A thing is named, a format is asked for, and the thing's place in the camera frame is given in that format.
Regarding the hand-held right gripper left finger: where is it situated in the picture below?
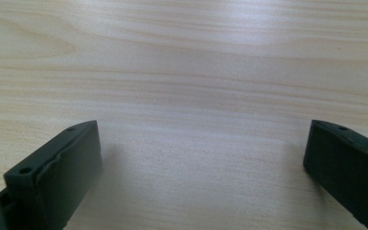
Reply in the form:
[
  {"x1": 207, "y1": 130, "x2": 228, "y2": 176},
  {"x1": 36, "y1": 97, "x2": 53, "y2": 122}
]
[{"x1": 3, "y1": 120, "x2": 104, "y2": 230}]

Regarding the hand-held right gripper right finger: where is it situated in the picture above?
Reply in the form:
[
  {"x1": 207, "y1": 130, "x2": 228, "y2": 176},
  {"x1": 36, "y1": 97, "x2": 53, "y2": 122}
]
[{"x1": 302, "y1": 119, "x2": 368, "y2": 230}]

